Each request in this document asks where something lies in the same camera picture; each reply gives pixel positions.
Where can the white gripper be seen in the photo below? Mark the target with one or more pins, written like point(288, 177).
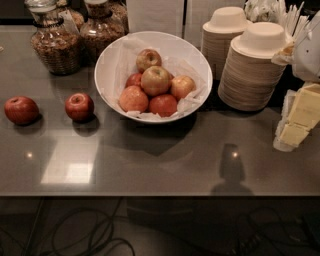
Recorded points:
point(309, 56)

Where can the front red apple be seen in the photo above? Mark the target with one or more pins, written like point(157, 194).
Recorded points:
point(164, 105)

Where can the centre yellow-green apple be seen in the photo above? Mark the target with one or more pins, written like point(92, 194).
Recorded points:
point(155, 80)

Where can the white bowl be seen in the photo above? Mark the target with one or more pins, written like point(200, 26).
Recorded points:
point(110, 60)

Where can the top yellow-red apple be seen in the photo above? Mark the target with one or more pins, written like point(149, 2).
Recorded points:
point(147, 58)

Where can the front left orange apple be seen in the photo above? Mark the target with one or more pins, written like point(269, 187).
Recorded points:
point(133, 98)

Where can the small red apple behind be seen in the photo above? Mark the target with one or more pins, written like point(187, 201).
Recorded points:
point(134, 80)

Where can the red apple near bowl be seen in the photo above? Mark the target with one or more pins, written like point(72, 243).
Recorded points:
point(79, 107)

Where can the red apple far left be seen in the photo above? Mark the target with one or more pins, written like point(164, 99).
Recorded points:
point(21, 110)

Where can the front stack paper bowls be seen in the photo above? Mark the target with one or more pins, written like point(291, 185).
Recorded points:
point(249, 76)

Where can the stack paper bowls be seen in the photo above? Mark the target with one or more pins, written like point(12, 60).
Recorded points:
point(225, 24)
point(249, 76)

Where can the white plastic cutlery bundle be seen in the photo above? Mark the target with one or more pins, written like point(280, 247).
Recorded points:
point(275, 11)

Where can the rear stack paper bowls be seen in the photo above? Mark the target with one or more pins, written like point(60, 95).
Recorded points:
point(225, 24)

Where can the right glass granola jar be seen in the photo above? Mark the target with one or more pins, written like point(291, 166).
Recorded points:
point(101, 28)

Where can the glass granola jar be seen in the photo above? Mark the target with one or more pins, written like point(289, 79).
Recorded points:
point(56, 47)
point(101, 28)

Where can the back glass jar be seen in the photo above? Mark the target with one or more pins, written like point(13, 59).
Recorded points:
point(72, 19)

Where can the left glass granola jar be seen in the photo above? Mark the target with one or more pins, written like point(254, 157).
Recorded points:
point(56, 47)

